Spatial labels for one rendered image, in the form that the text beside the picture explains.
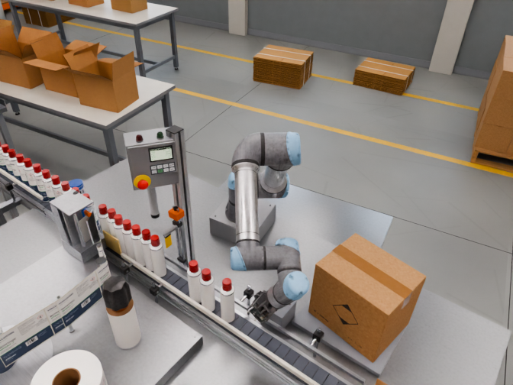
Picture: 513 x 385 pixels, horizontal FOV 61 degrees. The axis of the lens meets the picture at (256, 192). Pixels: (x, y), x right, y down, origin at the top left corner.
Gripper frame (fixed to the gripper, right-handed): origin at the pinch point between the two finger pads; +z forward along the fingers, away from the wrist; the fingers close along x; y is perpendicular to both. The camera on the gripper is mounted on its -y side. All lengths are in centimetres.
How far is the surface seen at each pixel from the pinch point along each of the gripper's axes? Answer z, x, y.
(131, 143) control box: -19, -70, 0
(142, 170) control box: -11, -63, 0
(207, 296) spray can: 6.0, -15.6, 7.4
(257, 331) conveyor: 5.0, 6.5, 3.5
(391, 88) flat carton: 152, -26, -419
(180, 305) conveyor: 21.8, -20.2, 11.0
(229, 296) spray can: -3.2, -10.4, 5.6
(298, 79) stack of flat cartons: 191, -115, -359
